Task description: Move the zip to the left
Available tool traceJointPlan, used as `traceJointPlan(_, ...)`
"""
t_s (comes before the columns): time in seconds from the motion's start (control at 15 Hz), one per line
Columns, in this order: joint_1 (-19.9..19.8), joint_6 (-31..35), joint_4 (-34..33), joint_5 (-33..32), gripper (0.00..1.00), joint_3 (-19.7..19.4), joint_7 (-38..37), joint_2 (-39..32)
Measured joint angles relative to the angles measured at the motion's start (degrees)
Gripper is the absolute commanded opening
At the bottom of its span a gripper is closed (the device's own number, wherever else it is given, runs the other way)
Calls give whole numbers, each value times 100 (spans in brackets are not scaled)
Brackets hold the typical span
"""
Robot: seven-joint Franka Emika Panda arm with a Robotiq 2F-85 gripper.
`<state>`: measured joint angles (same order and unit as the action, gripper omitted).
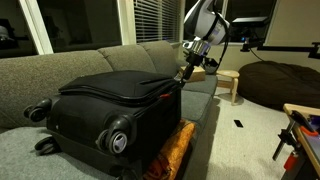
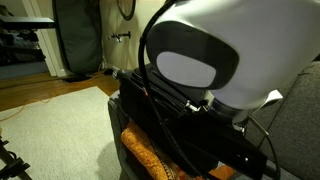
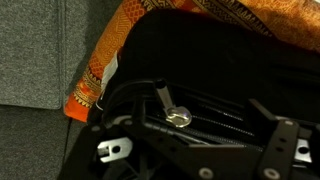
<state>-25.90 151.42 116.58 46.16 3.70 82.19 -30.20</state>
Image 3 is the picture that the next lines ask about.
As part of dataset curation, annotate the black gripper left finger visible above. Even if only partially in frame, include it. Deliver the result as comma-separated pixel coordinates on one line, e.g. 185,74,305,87
58,98,198,180

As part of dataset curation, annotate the black fabric wheeled suitcase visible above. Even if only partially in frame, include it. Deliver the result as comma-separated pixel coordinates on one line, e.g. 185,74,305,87
85,8,320,158

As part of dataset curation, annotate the orange patterned cushion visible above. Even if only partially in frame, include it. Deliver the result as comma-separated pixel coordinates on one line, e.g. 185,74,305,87
63,0,320,124

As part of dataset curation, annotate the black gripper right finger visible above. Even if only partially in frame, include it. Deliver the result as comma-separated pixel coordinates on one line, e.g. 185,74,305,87
248,98,320,180

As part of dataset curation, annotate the grey fabric sofa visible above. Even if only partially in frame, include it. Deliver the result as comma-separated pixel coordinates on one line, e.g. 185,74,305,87
0,0,124,180

